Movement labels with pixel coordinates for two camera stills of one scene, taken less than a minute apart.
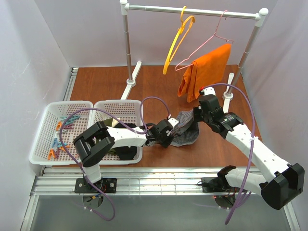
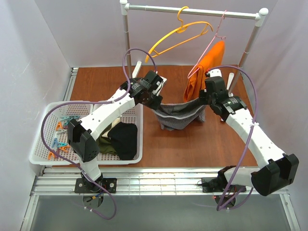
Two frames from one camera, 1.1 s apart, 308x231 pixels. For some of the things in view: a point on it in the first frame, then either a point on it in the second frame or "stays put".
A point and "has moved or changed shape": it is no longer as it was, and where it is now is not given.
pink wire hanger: (228, 41) → (195, 68)
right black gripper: (197, 115) → (203, 94)
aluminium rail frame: (66, 181) stays put
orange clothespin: (59, 125) stays put
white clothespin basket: (46, 148) stays put
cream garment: (114, 122) stays put
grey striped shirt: (185, 132) → (174, 117)
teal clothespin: (72, 119) stays put
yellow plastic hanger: (185, 26) has moved or changed shape
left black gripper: (167, 138) → (155, 101)
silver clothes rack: (228, 93) stays put
